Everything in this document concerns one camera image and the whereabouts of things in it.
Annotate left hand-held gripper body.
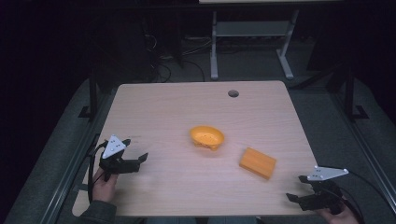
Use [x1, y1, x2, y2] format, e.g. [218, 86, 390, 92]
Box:
[98, 133, 142, 183]

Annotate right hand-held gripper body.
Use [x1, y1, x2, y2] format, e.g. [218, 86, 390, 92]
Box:
[298, 165, 349, 216]

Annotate orange soap bar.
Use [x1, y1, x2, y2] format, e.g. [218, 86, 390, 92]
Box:
[238, 147, 277, 181]

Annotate orange soap dish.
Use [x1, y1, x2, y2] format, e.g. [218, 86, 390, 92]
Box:
[189, 125, 226, 152]

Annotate person's right hand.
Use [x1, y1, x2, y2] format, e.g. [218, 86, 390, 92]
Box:
[315, 198, 361, 224]

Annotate person's left hand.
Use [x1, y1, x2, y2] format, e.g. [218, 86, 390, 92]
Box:
[92, 167, 120, 203]

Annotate black metal stand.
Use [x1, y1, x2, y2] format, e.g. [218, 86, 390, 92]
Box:
[344, 66, 370, 121]
[78, 66, 101, 120]

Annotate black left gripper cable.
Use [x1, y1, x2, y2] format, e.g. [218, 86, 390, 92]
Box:
[86, 140, 108, 205]

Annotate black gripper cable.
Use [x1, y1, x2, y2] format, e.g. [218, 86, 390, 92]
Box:
[86, 140, 108, 205]
[317, 164, 389, 224]

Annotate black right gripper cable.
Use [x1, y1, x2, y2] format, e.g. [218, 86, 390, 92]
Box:
[317, 164, 389, 224]

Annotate cables on floor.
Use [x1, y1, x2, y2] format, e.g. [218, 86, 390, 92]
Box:
[143, 32, 213, 83]

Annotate white metal table frame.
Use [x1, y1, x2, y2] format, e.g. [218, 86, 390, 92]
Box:
[209, 8, 301, 81]

